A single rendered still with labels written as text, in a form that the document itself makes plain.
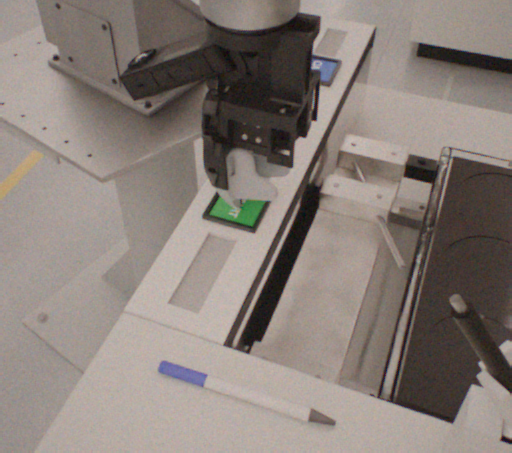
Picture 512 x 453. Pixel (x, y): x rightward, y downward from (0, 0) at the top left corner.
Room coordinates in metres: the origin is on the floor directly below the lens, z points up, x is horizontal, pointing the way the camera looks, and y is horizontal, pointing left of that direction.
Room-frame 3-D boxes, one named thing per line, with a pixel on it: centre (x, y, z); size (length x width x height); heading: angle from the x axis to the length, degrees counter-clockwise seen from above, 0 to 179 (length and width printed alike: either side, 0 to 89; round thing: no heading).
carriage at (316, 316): (0.44, -0.09, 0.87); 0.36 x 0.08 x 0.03; 159
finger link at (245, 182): (0.42, 0.00, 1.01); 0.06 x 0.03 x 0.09; 69
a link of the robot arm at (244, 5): (0.44, 0.00, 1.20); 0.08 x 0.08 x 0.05
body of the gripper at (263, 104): (0.43, 0.00, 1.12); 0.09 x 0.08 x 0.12; 69
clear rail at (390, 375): (0.43, -0.18, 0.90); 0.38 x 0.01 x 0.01; 159
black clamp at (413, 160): (0.57, -0.20, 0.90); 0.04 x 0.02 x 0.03; 69
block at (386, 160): (0.59, -0.15, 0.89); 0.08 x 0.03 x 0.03; 69
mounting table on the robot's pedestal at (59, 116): (0.91, 0.21, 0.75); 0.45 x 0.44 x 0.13; 52
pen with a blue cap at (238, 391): (0.23, 0.01, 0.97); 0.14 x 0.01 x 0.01; 71
